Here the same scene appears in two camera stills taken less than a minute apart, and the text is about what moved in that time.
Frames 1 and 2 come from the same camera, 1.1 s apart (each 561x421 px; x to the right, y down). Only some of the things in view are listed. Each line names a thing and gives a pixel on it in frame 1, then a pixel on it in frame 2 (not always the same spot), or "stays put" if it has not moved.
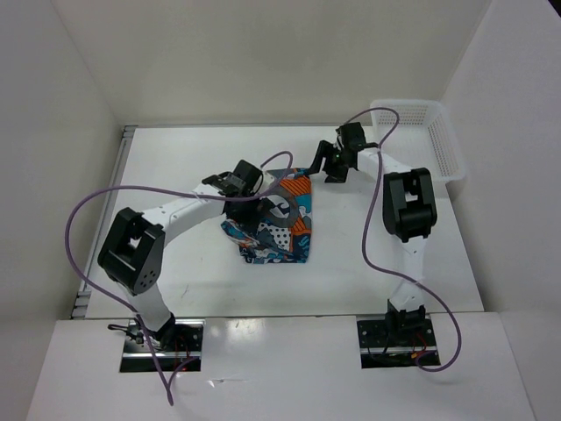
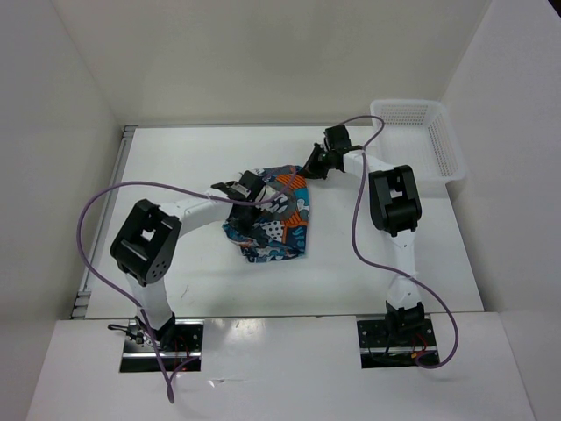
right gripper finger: [337, 175] to [316, 171]
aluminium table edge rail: [81, 306] stays put
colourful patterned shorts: [282, 233] stays put
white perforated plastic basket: [423, 138] stays put
